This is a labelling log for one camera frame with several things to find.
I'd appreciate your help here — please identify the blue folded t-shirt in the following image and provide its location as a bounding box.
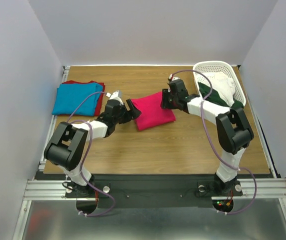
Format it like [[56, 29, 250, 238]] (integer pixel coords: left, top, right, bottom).
[[51, 82, 103, 116]]

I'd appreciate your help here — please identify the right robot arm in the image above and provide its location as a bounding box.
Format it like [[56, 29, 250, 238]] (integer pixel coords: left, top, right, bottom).
[[161, 77, 254, 195]]

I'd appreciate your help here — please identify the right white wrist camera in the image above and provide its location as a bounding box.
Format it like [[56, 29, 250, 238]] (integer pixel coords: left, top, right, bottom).
[[168, 74, 180, 82]]

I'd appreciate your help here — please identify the white t-shirt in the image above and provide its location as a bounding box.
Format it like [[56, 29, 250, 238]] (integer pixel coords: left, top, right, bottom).
[[204, 72, 236, 106]]

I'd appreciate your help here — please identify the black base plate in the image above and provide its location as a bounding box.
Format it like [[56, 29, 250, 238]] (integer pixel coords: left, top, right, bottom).
[[62, 174, 243, 212]]

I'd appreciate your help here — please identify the dark red folded t-shirt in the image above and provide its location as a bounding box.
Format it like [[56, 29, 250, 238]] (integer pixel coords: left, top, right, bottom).
[[62, 79, 106, 116]]

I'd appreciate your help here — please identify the dark green t-shirt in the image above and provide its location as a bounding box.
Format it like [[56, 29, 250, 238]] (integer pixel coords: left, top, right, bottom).
[[198, 82, 244, 109]]

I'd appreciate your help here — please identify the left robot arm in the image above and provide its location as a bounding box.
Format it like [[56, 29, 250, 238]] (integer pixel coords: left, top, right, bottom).
[[43, 99, 142, 197]]

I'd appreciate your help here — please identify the white plastic basket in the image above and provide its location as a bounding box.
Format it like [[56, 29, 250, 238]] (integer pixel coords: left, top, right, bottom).
[[192, 60, 246, 106]]

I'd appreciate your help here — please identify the aluminium frame rail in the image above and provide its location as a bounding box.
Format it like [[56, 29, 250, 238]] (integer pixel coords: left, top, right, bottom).
[[12, 65, 286, 240]]

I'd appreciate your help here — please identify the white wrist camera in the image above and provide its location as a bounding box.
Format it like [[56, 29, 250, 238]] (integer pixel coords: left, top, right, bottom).
[[168, 74, 180, 82], [105, 90, 122, 101]]

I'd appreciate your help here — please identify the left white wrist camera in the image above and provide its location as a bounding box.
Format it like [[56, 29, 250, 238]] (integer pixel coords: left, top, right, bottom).
[[105, 90, 122, 101]]

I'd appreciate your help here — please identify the pink t-shirt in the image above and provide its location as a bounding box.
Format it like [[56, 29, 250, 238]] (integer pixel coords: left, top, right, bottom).
[[131, 91, 176, 131]]

